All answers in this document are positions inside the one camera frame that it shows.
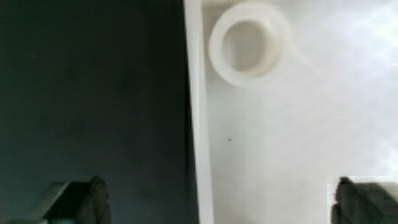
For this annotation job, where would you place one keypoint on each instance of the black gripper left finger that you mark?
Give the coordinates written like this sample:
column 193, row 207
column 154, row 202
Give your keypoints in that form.
column 71, row 204

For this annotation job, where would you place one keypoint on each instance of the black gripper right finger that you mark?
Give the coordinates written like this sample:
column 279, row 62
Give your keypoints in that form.
column 366, row 203

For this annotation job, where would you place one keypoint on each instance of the white square table top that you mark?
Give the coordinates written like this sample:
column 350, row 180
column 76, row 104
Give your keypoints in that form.
column 293, row 79

